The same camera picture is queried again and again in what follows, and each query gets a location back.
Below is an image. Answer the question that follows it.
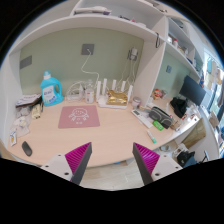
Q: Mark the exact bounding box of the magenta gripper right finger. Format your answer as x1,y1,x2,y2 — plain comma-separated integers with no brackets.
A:
133,143,182,185

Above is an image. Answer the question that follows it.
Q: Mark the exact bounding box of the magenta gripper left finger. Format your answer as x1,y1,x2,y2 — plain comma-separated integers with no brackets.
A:
42,142,92,185

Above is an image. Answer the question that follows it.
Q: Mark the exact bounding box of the black computer mouse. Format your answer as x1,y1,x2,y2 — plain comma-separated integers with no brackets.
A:
22,141,32,156

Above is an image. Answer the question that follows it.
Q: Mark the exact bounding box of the pink mouse pad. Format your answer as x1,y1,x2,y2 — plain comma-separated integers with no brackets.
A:
58,105,100,129

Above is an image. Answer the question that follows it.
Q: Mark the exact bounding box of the green marker pen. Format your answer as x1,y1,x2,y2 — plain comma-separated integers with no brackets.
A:
147,130,157,144

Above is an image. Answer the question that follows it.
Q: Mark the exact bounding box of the green small box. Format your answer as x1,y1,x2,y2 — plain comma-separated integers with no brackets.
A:
152,120,164,131

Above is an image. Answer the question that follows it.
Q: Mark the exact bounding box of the white remote control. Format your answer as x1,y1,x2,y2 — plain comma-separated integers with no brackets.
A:
131,110,153,128

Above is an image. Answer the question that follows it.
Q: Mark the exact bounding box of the black pencil case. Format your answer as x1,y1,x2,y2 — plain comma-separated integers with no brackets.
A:
149,107,172,129

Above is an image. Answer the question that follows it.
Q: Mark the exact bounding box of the small snack packet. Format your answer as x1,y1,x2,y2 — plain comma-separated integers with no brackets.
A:
10,131,17,146

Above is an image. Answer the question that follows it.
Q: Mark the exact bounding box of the black bag on desk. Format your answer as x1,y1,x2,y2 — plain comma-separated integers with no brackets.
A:
170,97,187,118

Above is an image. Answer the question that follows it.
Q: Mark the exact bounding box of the white power strip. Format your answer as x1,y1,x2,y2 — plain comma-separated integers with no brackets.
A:
66,93,83,101

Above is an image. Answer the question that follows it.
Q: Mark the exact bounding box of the crumpled tissue pile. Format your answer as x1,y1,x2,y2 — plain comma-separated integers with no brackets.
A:
13,107,32,137

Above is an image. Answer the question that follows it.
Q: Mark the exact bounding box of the blue detergent bottle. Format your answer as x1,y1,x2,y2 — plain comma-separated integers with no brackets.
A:
40,70,63,106

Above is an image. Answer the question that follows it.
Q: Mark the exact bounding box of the white can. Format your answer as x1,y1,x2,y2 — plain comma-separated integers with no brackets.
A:
85,89,94,104

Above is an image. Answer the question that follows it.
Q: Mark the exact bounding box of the white router with antennas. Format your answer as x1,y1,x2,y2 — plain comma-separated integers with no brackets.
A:
96,79,133,106

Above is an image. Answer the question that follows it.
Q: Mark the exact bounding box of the folded patterned cloth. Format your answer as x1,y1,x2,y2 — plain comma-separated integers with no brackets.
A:
15,94,41,107

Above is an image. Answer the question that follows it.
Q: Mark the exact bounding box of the black computer monitor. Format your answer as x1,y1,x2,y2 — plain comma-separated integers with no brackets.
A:
179,76,206,106

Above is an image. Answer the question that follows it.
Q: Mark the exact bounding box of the white power cable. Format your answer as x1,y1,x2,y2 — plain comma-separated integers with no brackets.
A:
80,49,100,86

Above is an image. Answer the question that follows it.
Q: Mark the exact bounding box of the grey wall socket plate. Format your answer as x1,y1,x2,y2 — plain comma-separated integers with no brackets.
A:
81,44,94,55

